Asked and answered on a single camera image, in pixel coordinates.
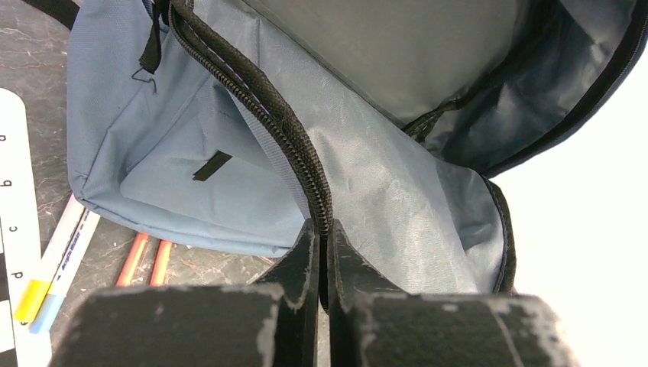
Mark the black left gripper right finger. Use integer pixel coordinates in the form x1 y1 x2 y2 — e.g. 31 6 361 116
326 221 578 366

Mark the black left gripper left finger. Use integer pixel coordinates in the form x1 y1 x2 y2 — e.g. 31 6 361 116
51 220 319 366

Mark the blue student backpack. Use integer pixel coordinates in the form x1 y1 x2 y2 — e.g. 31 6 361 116
33 1 647 294

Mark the orange pencil right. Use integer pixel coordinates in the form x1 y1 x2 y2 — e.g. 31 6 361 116
149 240 173 287

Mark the orange pencil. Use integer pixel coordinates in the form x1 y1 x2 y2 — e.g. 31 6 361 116
115 232 148 287
149 240 173 287

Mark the orange pencil left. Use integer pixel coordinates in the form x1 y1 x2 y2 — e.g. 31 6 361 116
115 232 148 287

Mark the blue tipped white marker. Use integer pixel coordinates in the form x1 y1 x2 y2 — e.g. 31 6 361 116
29 209 100 334

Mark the yellow tipped white marker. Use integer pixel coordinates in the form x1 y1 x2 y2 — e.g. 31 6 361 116
14 195 84 323

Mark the black white chessboard mat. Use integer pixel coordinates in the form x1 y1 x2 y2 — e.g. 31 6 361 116
1 89 52 367

